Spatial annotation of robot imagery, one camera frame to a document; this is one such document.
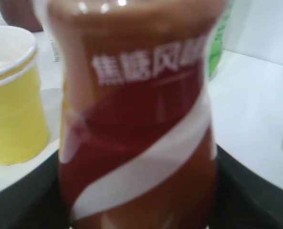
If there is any green soda bottle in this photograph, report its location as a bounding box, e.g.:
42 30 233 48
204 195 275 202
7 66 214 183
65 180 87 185
209 0 233 81

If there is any brown Nescafe coffee bottle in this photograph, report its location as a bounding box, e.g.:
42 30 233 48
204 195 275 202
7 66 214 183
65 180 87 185
33 0 227 229

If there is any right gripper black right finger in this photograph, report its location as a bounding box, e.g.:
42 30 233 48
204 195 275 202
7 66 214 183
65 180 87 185
209 146 283 229

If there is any brown ceramic mug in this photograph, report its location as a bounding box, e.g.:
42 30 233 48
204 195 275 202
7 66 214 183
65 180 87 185
0 0 43 32

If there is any yellow paper cup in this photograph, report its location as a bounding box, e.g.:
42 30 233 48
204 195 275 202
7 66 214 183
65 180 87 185
0 26 50 166

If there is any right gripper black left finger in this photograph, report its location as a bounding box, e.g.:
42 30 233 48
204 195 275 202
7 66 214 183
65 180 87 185
0 151 70 229

